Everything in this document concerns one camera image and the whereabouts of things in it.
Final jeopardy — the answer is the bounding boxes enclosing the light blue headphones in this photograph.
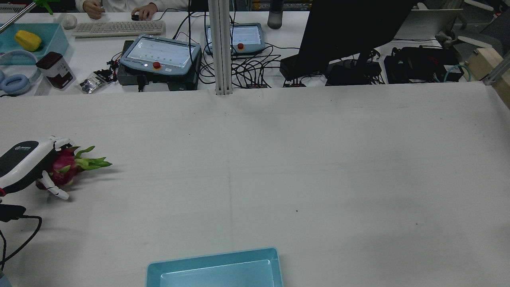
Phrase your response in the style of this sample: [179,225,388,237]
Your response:
[0,50,42,96]

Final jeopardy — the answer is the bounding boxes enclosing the green tipped metal grabber tool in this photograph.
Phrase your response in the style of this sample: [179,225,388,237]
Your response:
[0,0,54,33]

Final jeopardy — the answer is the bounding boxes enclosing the black looped cable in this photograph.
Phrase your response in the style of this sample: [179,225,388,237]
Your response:
[232,44,300,87]

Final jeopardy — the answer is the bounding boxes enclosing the aluminium profile post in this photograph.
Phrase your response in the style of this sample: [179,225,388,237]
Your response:
[208,0,233,96]

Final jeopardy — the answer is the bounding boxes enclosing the teal network cable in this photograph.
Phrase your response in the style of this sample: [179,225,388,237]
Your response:
[443,64,471,83]

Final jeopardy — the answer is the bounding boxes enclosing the black Huawei monitor with stand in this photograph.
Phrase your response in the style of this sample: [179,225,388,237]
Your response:
[297,0,417,80]

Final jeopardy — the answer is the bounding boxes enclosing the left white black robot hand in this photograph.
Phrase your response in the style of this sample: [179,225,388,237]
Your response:
[0,136,76,201]

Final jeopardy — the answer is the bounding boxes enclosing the grey teach pendant red button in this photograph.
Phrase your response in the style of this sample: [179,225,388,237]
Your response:
[205,23,266,57]
[120,35,202,77]

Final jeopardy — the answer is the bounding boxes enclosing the clear box with brown lid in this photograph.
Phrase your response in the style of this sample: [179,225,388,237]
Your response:
[36,52,76,90]

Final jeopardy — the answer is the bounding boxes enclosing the thick black pendant cable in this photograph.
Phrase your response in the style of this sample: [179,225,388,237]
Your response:
[187,0,200,80]

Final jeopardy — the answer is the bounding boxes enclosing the small black box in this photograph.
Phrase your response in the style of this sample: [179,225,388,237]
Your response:
[280,55,305,81]

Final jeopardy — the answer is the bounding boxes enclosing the white keyboard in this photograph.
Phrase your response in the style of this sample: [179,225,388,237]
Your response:
[72,20,166,39]

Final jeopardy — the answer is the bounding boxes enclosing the clear bag of dark parts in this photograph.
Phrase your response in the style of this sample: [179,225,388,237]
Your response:
[78,70,116,94]

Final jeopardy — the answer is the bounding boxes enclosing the small white carton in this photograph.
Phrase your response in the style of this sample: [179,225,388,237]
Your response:
[34,78,52,96]

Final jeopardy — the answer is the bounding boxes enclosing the black dock box with cables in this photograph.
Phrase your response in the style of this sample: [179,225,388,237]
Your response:
[326,64,382,86]

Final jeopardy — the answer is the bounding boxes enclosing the aluminium profile bar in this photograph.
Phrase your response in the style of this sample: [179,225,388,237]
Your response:
[483,52,510,86]

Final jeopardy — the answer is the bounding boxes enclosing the light blue shallow tray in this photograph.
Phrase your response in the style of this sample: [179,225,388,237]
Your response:
[145,247,284,287]

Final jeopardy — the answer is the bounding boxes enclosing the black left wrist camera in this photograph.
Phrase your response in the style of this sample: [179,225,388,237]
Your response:
[0,204,27,223]

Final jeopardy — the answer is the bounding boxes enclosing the yellow bell pepper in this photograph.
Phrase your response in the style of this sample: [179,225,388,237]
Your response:
[15,30,42,52]

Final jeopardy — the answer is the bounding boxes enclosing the black mini computer red logo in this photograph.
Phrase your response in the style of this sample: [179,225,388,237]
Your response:
[384,47,459,85]

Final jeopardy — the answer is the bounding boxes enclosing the person's bare hand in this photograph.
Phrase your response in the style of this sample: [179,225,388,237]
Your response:
[132,2,159,21]
[82,0,106,20]

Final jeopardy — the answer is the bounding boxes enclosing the pink dragon fruit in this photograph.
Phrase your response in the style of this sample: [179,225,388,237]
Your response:
[36,145,113,190]

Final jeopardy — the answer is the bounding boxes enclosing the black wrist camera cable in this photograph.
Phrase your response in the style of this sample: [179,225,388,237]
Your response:
[0,215,43,272]

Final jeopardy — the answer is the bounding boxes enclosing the grey drink bottle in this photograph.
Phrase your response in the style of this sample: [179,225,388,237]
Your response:
[267,0,284,29]

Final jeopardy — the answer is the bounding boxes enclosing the wooden block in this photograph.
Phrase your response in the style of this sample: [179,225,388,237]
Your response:
[464,48,510,109]

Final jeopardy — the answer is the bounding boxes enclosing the light blue storage bin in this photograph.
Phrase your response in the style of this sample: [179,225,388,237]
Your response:
[0,23,69,66]

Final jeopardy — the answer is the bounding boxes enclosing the grey office chair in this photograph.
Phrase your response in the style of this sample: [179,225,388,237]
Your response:
[435,0,510,62]

